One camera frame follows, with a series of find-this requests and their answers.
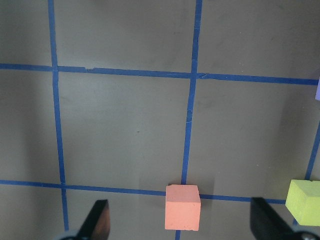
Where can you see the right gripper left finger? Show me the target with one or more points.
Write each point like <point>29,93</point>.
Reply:
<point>97,224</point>

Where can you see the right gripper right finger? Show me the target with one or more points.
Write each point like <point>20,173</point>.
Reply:
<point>266,224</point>

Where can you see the yellow foam block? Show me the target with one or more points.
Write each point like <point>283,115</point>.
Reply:
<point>303,202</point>

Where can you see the orange foam block far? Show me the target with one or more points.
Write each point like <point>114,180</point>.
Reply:
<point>182,207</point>

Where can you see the purple foam block near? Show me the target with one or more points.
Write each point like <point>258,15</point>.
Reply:
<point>317,95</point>

